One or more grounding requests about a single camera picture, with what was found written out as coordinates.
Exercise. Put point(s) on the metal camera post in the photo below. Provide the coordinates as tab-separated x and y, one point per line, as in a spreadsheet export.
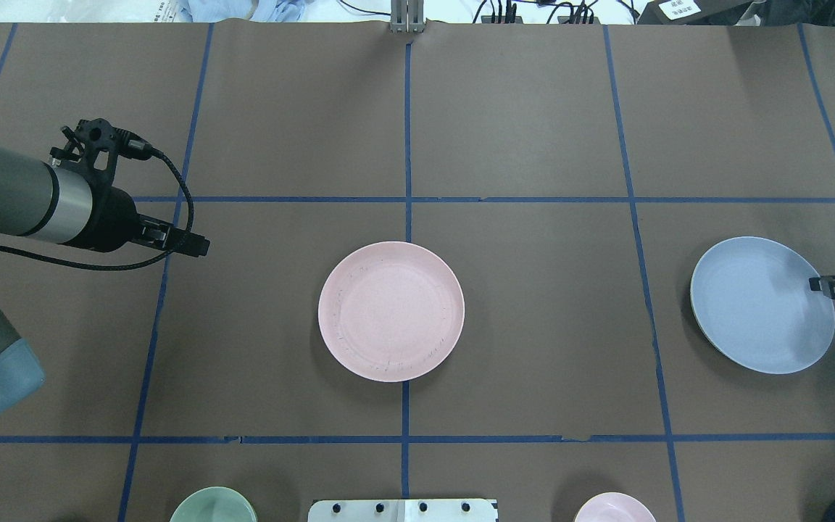
407	16

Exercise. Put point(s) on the green bowl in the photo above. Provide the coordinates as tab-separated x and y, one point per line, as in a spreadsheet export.
215	503

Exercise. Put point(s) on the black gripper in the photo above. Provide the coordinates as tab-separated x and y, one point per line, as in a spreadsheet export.
117	217

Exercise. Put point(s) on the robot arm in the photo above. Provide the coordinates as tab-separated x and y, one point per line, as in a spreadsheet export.
71	200

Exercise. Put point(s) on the pink plate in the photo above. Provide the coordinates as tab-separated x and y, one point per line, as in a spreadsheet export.
391	311

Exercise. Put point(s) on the black box with label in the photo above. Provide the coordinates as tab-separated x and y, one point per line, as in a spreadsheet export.
692	12

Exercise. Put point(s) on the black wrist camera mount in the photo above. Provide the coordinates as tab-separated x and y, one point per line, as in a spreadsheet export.
92	150

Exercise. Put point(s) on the white mounting plate with bolts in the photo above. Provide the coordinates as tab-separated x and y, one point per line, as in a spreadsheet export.
433	509

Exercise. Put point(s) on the pink bowl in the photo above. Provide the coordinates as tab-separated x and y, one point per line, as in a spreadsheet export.
613	506

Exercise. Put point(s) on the light blue cloth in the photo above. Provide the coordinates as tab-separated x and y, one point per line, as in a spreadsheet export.
262	11

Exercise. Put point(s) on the brown table mat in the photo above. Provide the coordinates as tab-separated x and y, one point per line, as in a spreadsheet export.
570	177

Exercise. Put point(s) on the blue plate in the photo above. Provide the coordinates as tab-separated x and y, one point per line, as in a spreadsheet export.
752	299

